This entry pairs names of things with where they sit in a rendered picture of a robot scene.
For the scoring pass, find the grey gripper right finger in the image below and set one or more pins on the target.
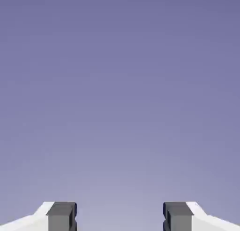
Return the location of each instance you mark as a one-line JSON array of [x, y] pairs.
[[180, 217]]

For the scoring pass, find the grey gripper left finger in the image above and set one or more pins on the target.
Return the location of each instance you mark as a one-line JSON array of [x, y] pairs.
[[60, 217]]

